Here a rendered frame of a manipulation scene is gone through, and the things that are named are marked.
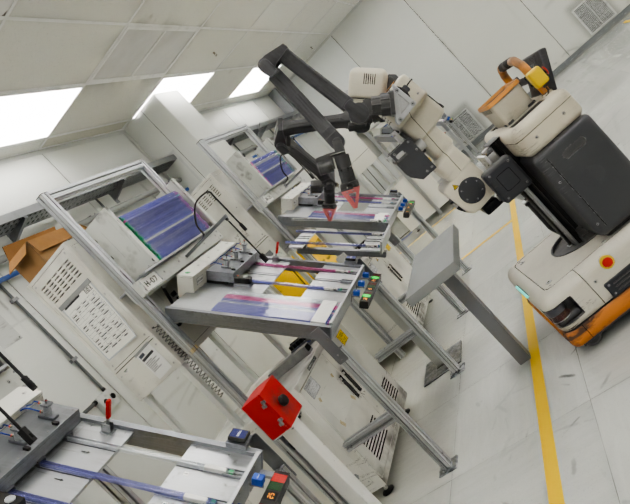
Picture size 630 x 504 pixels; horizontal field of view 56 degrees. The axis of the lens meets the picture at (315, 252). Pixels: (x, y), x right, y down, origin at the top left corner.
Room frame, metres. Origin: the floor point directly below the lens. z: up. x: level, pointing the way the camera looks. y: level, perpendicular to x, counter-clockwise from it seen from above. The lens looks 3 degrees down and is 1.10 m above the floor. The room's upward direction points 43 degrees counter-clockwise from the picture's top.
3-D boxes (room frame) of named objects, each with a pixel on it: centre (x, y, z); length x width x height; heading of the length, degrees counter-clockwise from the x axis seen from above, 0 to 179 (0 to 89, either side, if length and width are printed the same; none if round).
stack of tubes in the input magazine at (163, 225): (2.84, 0.46, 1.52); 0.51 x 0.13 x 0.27; 155
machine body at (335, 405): (2.84, 0.59, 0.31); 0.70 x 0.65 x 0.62; 155
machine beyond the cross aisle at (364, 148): (7.39, -1.48, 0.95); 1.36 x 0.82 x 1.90; 65
